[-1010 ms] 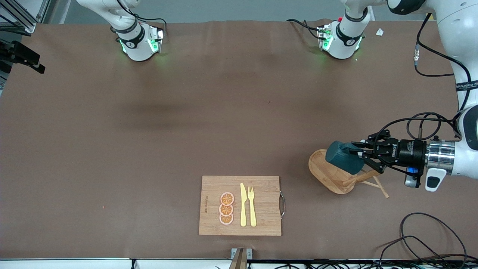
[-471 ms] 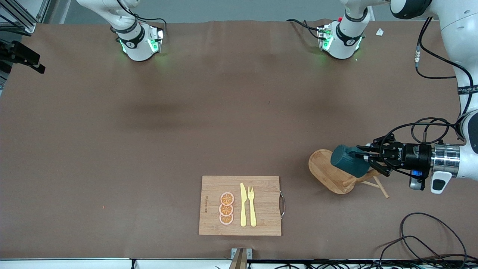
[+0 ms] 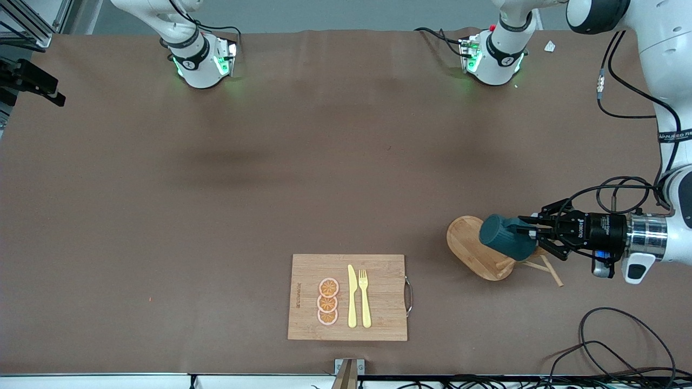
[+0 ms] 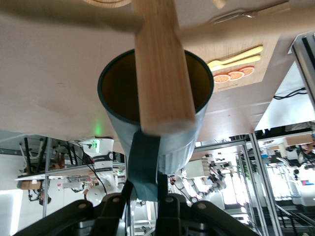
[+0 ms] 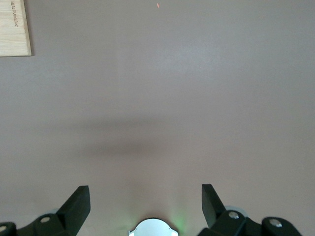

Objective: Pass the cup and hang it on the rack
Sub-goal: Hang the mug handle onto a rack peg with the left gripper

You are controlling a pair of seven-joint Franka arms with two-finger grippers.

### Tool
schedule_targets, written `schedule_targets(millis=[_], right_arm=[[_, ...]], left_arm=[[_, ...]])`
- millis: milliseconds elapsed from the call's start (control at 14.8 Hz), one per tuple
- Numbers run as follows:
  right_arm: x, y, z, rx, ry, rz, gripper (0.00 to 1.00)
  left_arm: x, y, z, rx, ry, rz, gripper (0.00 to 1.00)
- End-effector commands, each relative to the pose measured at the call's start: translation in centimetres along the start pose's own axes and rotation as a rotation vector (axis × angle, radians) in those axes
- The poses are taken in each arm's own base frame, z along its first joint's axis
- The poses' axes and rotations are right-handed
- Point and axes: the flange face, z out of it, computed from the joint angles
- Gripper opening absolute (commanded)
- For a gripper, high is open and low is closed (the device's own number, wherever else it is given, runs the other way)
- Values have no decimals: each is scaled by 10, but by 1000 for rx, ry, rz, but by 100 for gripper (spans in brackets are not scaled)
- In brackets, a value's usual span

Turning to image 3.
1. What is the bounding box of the teal mug with beige inside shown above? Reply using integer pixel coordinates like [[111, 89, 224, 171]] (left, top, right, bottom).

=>
[[479, 214, 538, 261]]

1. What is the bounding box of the wooden mug rack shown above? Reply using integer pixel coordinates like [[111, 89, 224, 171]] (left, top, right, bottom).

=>
[[446, 216, 564, 287]]

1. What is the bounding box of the brown table cover sheet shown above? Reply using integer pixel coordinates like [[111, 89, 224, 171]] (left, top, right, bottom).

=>
[[0, 27, 692, 376]]

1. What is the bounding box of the wooden cutting board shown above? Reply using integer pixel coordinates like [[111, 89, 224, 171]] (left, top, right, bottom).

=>
[[288, 254, 414, 342]]

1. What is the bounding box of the yellow plastic fork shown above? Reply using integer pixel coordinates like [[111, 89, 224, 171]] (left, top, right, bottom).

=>
[[359, 269, 372, 329]]

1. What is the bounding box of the yellow plastic knife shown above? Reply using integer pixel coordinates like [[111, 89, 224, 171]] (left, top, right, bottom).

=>
[[347, 264, 358, 328]]

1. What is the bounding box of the aluminium frame profile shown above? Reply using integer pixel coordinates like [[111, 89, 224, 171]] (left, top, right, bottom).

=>
[[0, 0, 74, 52]]

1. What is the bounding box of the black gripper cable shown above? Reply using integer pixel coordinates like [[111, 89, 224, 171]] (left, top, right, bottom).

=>
[[168, 0, 242, 43], [568, 30, 682, 217]]

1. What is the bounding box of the black base cable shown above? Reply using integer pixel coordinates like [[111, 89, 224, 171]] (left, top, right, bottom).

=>
[[415, 27, 465, 57]]

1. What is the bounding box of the metal mount bracket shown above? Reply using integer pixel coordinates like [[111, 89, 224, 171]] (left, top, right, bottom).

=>
[[334, 358, 365, 389]]

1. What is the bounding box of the white table edge rail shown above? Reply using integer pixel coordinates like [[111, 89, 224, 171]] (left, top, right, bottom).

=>
[[0, 373, 692, 389]]

